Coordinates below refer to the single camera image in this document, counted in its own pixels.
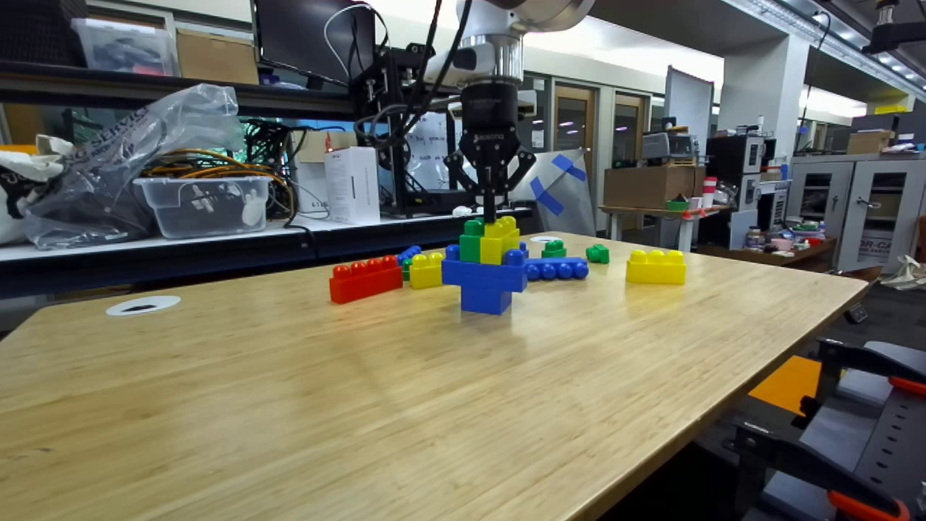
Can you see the clear plastic bag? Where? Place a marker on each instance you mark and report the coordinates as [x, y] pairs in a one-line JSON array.
[[125, 145]]

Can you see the red Lego brick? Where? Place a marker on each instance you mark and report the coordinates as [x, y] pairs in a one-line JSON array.
[[366, 283]]

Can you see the clear plastic bin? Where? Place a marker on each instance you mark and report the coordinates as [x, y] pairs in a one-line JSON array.
[[205, 208]]

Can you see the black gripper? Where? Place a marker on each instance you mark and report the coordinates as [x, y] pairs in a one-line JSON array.
[[490, 112]]

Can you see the grey glass door cabinet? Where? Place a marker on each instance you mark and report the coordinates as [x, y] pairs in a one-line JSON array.
[[892, 218]]

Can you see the green Lego brick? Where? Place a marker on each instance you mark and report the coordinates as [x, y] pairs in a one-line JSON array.
[[597, 255], [555, 251], [471, 248]]

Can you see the wide cardboard box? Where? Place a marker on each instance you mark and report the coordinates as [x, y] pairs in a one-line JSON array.
[[653, 189]]

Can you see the small blue Lego brick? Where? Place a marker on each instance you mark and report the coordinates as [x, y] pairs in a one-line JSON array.
[[413, 252]]

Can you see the long workbench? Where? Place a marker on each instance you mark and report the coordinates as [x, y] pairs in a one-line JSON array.
[[192, 265]]

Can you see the white cardboard box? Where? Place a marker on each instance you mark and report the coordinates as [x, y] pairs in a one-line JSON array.
[[352, 189]]

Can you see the yellow three-stud Lego brick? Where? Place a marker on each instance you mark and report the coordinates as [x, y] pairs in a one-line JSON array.
[[499, 242], [426, 273]]

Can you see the large blue Lego brick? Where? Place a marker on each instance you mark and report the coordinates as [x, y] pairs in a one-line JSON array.
[[561, 271]]

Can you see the small cardboard box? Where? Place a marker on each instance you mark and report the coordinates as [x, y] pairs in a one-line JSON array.
[[869, 142]]

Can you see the white round table grommet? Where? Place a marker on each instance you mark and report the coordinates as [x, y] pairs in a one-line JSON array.
[[117, 307]]

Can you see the yellow four-stud Lego brick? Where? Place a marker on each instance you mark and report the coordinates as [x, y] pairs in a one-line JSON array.
[[655, 271]]

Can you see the dark wall shelf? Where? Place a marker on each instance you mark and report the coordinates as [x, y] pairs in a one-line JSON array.
[[117, 87]]

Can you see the white side table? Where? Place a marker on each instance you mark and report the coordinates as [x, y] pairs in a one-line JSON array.
[[675, 216]]

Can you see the clear storage box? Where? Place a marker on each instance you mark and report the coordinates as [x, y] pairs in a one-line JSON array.
[[125, 47]]

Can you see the black monitor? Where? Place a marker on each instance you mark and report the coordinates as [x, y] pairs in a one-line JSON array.
[[300, 40]]

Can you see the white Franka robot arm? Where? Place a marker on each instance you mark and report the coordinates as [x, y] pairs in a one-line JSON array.
[[541, 17]]

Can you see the orange floor plate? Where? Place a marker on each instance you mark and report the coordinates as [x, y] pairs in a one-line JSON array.
[[787, 387]]

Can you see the white board panel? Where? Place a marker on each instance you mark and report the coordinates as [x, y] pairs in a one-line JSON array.
[[690, 112]]

